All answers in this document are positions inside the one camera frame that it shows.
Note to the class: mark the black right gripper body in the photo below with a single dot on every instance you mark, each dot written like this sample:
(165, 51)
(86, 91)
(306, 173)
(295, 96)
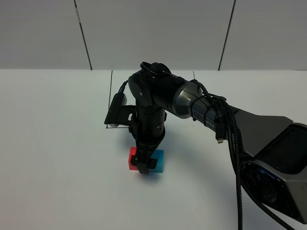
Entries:
(146, 124)

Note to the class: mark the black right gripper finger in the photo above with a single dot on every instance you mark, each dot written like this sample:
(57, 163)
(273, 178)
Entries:
(152, 163)
(143, 153)

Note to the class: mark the blue cube block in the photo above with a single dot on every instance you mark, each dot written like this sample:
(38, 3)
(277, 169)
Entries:
(159, 156)

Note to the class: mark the red cube block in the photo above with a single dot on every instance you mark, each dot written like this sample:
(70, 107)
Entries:
(132, 155)

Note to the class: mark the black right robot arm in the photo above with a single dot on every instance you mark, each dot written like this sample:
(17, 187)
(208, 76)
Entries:
(268, 153)

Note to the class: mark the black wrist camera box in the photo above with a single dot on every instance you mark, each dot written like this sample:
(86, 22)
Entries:
(119, 100)

